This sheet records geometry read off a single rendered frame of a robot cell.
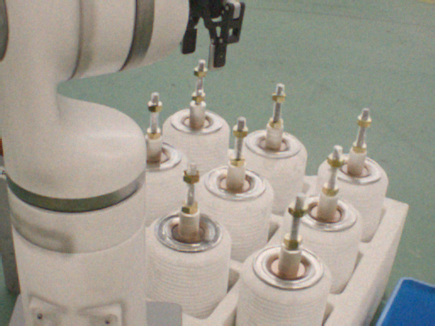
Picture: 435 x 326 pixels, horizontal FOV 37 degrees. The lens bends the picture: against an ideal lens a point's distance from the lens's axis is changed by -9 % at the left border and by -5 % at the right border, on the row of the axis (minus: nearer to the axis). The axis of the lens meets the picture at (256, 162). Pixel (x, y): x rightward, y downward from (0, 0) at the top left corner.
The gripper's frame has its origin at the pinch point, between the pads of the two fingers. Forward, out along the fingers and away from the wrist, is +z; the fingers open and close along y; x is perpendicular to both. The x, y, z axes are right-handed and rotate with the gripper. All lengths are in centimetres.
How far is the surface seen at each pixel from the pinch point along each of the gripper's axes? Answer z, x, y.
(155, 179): 11.3, -12.7, 9.5
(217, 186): 10.4, -7.6, 15.6
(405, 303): 28.0, 14.5, 32.7
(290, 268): 9.9, -10.8, 32.7
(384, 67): 36, 98, -44
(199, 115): 9.0, -0.5, 1.2
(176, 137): 11.2, -4.4, 1.6
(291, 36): 36, 88, -75
